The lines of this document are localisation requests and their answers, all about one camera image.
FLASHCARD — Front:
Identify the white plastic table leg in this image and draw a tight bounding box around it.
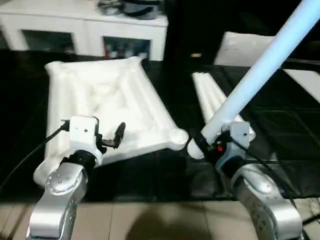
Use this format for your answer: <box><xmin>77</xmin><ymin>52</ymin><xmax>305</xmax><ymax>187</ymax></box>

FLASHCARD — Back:
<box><xmin>204</xmin><ymin>71</ymin><xmax>257</xmax><ymax>141</ymax></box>
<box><xmin>198</xmin><ymin>71</ymin><xmax>226</xmax><ymax>118</ymax></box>
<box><xmin>191</xmin><ymin>71</ymin><xmax>216</xmax><ymax>126</ymax></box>
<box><xmin>187</xmin><ymin>0</ymin><xmax>320</xmax><ymax>160</ymax></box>

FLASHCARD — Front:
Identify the white flat board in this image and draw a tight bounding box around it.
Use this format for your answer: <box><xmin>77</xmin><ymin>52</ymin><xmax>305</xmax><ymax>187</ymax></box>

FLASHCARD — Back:
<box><xmin>282</xmin><ymin>68</ymin><xmax>320</xmax><ymax>106</ymax></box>

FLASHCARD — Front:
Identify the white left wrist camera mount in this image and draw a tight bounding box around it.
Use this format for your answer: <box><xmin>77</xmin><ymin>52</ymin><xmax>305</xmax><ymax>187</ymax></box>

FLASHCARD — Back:
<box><xmin>68</xmin><ymin>115</ymin><xmax>104</xmax><ymax>166</ymax></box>

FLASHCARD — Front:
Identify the white curved plastic panel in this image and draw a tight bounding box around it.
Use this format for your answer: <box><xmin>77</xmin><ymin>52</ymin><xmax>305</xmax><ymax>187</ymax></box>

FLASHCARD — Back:
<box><xmin>213</xmin><ymin>31</ymin><xmax>275</xmax><ymax>68</ymax></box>

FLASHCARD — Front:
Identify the white glass-door cabinet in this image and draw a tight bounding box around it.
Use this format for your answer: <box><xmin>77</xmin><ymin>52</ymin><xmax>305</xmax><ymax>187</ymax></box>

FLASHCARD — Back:
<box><xmin>0</xmin><ymin>7</ymin><xmax>169</xmax><ymax>62</ymax></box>

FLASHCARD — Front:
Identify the white plastic table top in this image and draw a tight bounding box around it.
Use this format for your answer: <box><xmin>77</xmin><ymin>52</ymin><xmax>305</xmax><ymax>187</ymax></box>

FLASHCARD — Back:
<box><xmin>33</xmin><ymin>56</ymin><xmax>190</xmax><ymax>187</ymax></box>

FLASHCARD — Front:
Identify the black metal rod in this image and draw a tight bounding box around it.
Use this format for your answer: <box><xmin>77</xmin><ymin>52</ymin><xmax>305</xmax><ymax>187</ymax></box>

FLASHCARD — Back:
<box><xmin>302</xmin><ymin>212</ymin><xmax>320</xmax><ymax>226</ymax></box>

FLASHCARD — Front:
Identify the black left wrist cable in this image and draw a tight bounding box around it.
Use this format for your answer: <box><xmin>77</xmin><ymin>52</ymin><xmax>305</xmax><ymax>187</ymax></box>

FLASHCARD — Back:
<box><xmin>0</xmin><ymin>119</ymin><xmax>71</xmax><ymax>193</ymax></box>

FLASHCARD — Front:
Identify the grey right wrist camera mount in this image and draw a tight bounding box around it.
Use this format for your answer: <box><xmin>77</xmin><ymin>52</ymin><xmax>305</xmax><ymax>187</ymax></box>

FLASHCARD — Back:
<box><xmin>216</xmin><ymin>121</ymin><xmax>257</xmax><ymax>176</ymax></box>

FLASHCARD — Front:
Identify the black padded mat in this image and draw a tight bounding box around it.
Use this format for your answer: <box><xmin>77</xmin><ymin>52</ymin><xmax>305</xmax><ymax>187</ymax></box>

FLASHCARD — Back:
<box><xmin>0</xmin><ymin>48</ymin><xmax>320</xmax><ymax>203</ymax></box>

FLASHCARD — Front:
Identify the grey rounded device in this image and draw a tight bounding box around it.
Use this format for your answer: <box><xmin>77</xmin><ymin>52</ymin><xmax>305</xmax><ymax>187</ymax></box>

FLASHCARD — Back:
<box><xmin>119</xmin><ymin>0</ymin><xmax>162</xmax><ymax>20</ymax></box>

